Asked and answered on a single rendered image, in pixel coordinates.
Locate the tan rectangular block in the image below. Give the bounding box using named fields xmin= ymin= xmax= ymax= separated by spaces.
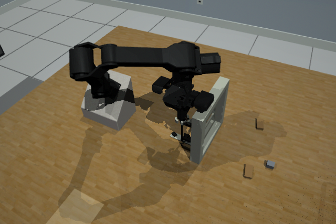
xmin=244 ymin=164 xmax=253 ymax=179

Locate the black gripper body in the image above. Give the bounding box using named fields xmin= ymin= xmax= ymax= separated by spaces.
xmin=152 ymin=75 xmax=214 ymax=112

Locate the small brown box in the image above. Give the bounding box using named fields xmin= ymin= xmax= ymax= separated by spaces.
xmin=256 ymin=118 xmax=264 ymax=130

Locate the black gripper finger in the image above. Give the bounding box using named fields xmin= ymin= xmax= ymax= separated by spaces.
xmin=185 ymin=103 xmax=194 ymax=115

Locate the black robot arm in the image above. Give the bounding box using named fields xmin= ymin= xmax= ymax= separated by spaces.
xmin=69 ymin=41 xmax=221 ymax=110

